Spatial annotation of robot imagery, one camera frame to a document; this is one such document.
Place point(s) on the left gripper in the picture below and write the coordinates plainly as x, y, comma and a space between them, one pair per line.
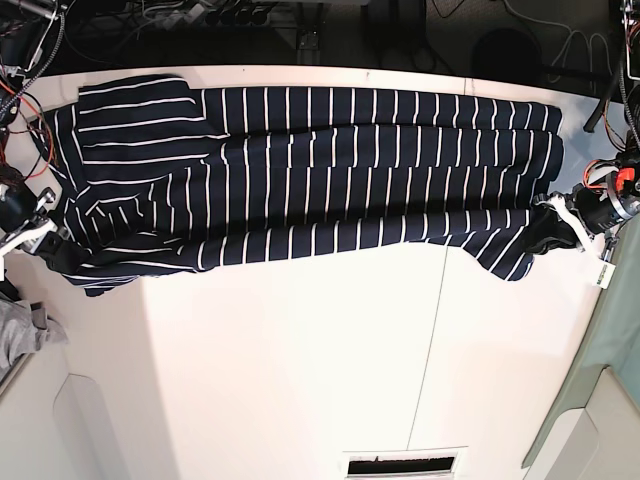
590, 217

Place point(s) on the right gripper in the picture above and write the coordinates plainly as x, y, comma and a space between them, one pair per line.
26, 225

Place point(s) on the navy white striped t-shirt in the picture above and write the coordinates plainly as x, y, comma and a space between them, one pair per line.
159, 178

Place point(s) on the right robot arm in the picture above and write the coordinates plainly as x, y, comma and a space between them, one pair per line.
31, 35

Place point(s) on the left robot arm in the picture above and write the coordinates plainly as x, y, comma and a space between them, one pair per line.
618, 108

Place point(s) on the grey clothes pile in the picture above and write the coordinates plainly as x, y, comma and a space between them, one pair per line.
26, 328

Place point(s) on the black power strip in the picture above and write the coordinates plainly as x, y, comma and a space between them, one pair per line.
239, 13

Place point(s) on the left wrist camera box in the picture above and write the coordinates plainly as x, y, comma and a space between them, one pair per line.
604, 273

